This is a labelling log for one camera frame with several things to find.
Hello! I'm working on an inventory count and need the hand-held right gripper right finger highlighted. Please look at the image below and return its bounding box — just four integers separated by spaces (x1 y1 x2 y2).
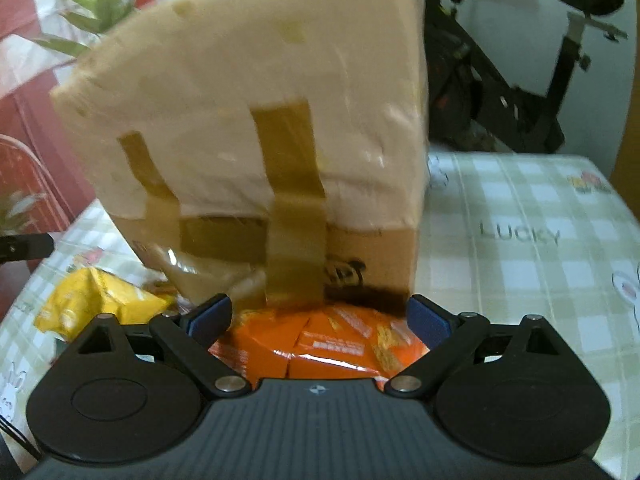
385 295 563 396

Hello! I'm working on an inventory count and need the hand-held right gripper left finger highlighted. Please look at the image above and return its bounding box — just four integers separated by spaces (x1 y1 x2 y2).
75 295 248 396

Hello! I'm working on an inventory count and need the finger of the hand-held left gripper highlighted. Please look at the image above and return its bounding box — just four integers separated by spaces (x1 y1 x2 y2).
0 232 55 262

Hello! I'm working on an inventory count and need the orange snack packet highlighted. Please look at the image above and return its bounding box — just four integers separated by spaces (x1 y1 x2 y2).
207 305 431 393

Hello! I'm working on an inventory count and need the plastic-wrapped cardboard box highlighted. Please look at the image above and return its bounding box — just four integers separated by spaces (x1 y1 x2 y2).
50 0 431 318

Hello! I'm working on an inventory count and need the yellow snack packet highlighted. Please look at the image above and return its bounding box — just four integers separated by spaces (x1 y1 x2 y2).
34 266 173 341

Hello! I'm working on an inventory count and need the green checkered tablecloth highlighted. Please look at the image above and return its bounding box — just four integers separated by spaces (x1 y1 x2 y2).
0 150 640 480

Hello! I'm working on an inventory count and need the red patterned curtain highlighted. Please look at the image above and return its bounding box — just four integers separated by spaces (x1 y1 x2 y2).
0 0 166 306

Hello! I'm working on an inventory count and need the black exercise bike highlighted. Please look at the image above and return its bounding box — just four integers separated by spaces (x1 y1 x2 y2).
425 0 628 154

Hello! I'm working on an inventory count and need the green leafy plant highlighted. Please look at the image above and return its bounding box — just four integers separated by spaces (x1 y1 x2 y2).
30 0 151 58

